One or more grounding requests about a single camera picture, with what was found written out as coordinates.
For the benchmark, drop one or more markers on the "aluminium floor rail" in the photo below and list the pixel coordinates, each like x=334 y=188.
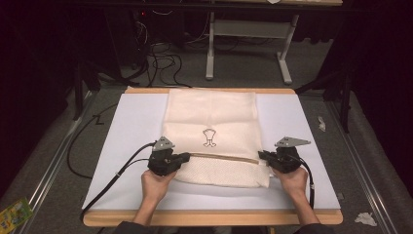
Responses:
x=52 y=162
x=360 y=169

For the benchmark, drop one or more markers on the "black upright stand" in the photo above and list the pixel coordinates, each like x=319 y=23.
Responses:
x=78 y=94

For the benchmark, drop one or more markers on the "white mesh laundry bag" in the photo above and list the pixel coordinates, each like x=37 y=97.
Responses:
x=211 y=117

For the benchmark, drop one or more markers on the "person's right hand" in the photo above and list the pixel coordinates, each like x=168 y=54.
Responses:
x=293 y=183

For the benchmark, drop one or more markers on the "white metal desk frame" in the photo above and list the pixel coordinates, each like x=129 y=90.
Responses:
x=248 y=28

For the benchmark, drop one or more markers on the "small crumpled white tissue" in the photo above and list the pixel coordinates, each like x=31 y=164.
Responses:
x=321 y=124

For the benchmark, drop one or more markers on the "black stand with angled leg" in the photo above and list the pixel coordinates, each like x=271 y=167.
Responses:
x=344 y=97

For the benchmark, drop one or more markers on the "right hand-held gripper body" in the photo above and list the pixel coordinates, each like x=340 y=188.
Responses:
x=285 y=159

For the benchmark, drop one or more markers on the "green printed packet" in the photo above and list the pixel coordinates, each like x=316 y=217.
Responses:
x=14 y=214

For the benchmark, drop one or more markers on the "person's left hand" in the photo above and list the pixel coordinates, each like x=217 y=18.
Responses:
x=156 y=185

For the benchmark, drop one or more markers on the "large crumpled white tissue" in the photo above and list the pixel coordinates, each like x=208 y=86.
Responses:
x=366 y=219

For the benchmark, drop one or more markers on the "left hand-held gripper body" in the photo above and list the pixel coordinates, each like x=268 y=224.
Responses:
x=162 y=159

